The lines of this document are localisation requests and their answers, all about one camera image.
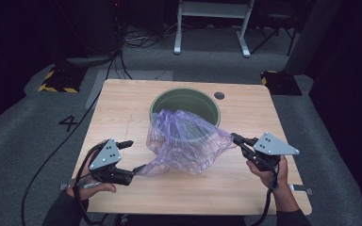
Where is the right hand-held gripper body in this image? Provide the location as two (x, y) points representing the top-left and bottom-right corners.
(253, 132), (300, 172)

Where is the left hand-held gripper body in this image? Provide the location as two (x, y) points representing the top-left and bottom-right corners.
(89, 137), (136, 186)

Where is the purple plastic bag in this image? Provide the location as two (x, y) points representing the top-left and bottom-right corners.
(137, 108), (238, 178)

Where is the green ribbed plastic bin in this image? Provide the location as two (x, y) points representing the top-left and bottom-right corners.
(149, 87), (222, 144)

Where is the person's left hand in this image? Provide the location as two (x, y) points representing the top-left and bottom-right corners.
(67, 142), (118, 202)

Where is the person's right hand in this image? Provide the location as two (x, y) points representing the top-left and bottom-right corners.
(246, 155), (300, 213)

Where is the black yellow striped floor base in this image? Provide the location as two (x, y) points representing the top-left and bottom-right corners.
(260, 70), (304, 97)
(38, 65), (88, 94)

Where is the black tripod stand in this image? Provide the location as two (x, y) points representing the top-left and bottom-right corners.
(250, 12), (298, 57)

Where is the grey column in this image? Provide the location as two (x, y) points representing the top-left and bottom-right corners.
(283, 0), (343, 75)

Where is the dark equipment rack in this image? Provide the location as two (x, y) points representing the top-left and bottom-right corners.
(55, 0), (123, 69)

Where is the right hand-held gripper cable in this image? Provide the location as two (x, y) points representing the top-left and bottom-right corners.
(254, 166), (281, 226)

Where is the hand-held gripper cable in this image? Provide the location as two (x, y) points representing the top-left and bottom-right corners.
(254, 166), (281, 226)
(72, 142), (107, 226)

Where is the long black floor cable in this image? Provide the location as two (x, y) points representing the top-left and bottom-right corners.
(20, 51), (123, 226)

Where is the left hand-held gripper cable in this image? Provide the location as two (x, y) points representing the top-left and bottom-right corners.
(72, 142), (107, 226)

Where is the bundle of floor cables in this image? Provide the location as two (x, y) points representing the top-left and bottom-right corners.
(123, 23), (177, 50)

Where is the white metal table frame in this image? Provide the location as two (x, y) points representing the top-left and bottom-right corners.
(173, 0), (255, 58)

